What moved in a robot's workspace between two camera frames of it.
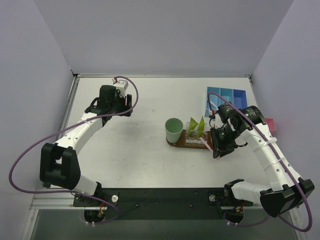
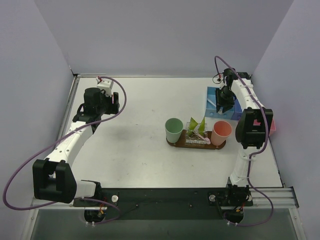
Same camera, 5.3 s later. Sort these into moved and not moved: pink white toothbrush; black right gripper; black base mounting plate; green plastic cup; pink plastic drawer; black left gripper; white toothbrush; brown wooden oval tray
Moved: black right gripper; black left gripper; white toothbrush; pink white toothbrush
Not moved: pink plastic drawer; brown wooden oval tray; black base mounting plate; green plastic cup
